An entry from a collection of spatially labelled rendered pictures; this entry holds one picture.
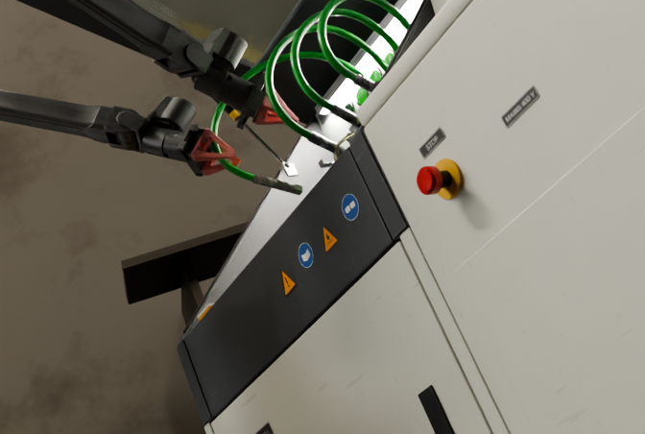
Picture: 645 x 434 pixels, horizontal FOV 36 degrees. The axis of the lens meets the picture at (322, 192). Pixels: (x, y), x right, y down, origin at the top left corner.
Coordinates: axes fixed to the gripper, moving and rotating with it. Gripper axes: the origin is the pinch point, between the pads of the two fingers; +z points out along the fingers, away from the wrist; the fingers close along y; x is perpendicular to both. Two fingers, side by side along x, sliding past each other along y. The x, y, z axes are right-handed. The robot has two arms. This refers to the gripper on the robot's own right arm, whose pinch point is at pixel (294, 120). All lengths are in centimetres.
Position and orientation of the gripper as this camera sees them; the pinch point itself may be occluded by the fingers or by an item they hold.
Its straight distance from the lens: 185.1
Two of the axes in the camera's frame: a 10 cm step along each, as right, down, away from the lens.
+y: 3.5, -7.5, 5.6
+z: 9.0, 4.4, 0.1
